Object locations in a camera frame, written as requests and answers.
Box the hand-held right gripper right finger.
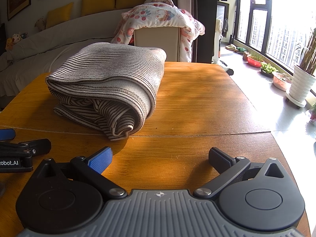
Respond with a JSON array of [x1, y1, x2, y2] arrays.
[[193, 147, 285, 198]]

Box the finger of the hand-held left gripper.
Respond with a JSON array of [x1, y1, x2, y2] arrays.
[[0, 139, 51, 157], [0, 129, 16, 140]]

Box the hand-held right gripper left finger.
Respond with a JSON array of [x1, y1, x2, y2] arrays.
[[32, 146, 127, 199]]

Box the striped knit garment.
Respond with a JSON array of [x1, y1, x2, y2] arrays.
[[46, 43, 166, 142]]

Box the white curved sofa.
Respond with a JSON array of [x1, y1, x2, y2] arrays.
[[0, 0, 153, 111]]

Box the black and white floor tool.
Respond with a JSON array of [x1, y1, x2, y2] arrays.
[[218, 59, 234, 75]]

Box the yellow and white plush toys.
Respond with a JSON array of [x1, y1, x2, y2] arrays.
[[5, 32, 29, 51]]

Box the round white plant trolley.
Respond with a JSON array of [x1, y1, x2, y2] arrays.
[[285, 92, 308, 108]]

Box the pink planter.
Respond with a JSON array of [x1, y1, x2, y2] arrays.
[[273, 72, 293, 91]]

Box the black pot with leafy greens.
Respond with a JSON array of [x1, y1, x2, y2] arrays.
[[260, 63, 279, 78]]

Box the red basin with sprouts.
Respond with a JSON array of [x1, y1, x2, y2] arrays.
[[247, 54, 264, 68]]

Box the small green potted plant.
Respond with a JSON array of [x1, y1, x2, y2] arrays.
[[308, 102, 316, 124]]

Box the white ribbed plant pot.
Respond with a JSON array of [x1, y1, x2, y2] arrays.
[[289, 27, 316, 103]]

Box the white standing appliance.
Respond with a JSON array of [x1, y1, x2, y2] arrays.
[[214, 18, 223, 65]]

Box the beige plush toy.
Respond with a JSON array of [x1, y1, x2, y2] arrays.
[[35, 17, 47, 31]]

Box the beige chair back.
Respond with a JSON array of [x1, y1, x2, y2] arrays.
[[134, 27, 181, 62]]

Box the dark framed mirror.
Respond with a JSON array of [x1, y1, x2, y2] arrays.
[[217, 1, 239, 42]]

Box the dark brown curtain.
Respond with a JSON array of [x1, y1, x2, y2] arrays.
[[170, 0, 218, 63]]

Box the floral printed blanket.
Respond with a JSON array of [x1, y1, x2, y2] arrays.
[[111, 0, 205, 63]]

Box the black window frame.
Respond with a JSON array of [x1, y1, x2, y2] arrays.
[[234, 0, 316, 72]]

